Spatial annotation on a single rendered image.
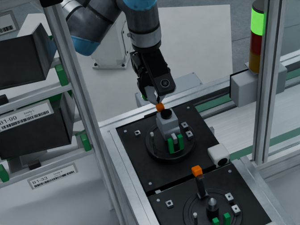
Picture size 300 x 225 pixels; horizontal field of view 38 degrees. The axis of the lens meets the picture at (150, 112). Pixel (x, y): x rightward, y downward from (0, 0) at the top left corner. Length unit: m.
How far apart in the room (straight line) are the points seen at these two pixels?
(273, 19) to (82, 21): 0.45
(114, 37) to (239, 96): 0.68
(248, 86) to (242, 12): 2.42
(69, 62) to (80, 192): 0.70
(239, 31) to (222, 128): 1.94
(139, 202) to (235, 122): 0.40
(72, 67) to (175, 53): 1.03
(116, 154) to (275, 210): 0.44
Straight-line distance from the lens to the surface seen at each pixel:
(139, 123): 1.27
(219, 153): 1.15
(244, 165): 1.17
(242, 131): 1.30
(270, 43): 0.88
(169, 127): 1.11
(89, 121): 0.74
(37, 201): 1.32
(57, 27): 0.61
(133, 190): 1.15
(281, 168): 1.24
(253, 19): 0.89
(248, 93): 0.99
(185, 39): 1.72
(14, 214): 1.32
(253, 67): 0.95
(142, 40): 1.01
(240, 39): 3.12
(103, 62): 1.63
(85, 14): 1.06
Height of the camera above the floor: 1.90
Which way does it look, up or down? 46 degrees down
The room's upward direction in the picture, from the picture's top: 10 degrees counter-clockwise
